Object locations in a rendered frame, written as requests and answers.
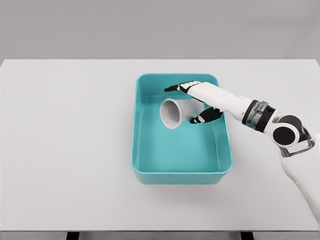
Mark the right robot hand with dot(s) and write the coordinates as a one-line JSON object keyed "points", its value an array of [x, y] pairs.
{"points": [[205, 93]]}

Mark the white paper cup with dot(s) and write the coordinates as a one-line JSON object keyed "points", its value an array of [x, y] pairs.
{"points": [[172, 112]]}

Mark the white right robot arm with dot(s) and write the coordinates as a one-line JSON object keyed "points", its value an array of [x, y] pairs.
{"points": [[275, 120]]}

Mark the teal plastic basket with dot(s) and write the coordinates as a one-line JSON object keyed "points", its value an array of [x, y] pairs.
{"points": [[180, 147]]}

